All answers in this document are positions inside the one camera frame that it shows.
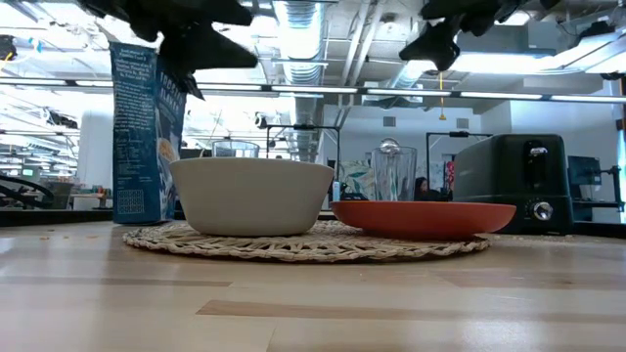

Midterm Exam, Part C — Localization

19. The black toaster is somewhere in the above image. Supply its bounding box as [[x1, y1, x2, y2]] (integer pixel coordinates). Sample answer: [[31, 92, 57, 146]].
[[452, 133, 574, 236]]

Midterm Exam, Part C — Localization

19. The black curved chair back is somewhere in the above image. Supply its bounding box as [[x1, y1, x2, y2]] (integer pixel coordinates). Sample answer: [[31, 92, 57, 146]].
[[0, 174, 56, 210]]

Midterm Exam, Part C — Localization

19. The black monitor stand frame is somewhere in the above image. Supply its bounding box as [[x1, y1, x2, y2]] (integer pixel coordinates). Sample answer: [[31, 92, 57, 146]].
[[265, 123, 342, 197], [425, 130, 494, 178]]

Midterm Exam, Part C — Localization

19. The colourful leaf picture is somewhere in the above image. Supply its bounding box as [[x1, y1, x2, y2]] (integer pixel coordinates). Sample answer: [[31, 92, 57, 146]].
[[339, 159, 376, 199]]

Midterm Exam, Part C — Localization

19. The yellow hanging cord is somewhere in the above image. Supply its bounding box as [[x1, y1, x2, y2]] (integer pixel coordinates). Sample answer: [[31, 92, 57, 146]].
[[438, 71, 448, 121]]

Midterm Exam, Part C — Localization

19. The orange plate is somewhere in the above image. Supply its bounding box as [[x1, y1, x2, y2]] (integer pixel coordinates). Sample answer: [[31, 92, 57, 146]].
[[331, 199, 517, 242]]

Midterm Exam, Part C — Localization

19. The white ceramic bowl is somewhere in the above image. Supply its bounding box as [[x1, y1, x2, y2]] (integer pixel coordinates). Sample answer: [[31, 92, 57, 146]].
[[168, 156, 335, 238]]

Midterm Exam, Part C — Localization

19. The blue cereal box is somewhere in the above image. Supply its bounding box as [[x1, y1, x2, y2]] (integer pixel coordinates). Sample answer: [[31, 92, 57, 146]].
[[108, 41, 188, 226]]

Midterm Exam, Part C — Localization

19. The person behind monitor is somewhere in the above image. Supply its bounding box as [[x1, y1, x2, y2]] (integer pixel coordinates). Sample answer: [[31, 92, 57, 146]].
[[414, 176, 442, 202]]

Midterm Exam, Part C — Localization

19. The round wicker placemat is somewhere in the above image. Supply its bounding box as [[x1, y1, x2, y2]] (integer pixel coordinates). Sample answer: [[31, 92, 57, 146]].
[[121, 219, 492, 264]]

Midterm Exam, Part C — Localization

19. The glass of milk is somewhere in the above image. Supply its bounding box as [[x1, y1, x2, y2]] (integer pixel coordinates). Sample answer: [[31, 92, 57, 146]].
[[211, 140, 261, 159]]

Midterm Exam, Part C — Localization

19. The clear plastic water bottle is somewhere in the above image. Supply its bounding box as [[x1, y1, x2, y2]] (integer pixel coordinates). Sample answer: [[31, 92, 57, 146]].
[[370, 138, 419, 202]]

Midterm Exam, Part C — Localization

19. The dark monitor on arm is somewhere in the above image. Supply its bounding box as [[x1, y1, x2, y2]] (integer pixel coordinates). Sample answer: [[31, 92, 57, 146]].
[[566, 154, 625, 212]]

